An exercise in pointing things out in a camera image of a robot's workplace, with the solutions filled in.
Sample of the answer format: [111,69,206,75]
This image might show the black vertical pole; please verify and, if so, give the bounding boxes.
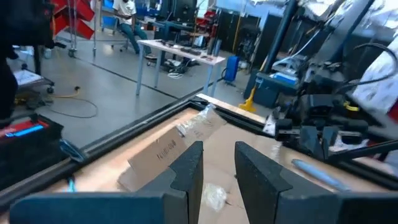
[263,0,300,74]

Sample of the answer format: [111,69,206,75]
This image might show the taped brown cardboard box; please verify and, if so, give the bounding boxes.
[117,104,299,224]

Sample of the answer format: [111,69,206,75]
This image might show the person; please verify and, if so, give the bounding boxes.
[111,0,158,60]

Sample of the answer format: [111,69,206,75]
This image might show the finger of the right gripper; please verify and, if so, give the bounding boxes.
[298,125,322,160]
[322,125,340,161]

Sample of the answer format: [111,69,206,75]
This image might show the small yellow cable tag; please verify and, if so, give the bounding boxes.
[343,101,361,113]

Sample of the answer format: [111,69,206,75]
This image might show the crumpled clear plastic wrap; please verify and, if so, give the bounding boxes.
[201,182,228,213]

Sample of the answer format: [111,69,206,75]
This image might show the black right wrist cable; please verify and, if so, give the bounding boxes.
[335,42,398,94]

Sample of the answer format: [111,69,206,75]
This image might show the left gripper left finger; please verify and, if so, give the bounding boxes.
[9,140,205,224]

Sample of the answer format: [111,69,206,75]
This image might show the yellow floor cable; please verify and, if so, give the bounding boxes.
[46,86,81,100]

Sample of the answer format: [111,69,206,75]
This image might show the blue and white box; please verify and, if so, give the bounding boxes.
[269,72,300,86]

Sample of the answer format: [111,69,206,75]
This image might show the black looped floor cable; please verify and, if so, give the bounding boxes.
[49,96,99,119]

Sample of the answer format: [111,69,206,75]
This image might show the red storage bin rack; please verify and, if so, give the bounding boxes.
[49,0,96,58]

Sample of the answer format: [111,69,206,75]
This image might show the white desk grey legs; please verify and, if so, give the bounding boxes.
[135,39,226,98]

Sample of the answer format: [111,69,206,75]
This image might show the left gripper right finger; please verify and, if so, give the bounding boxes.
[234,141,398,224]

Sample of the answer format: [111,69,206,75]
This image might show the red and black toolbox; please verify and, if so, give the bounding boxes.
[0,114,68,191]

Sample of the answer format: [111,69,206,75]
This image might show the blue floor canister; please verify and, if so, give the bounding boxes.
[224,55,241,83]

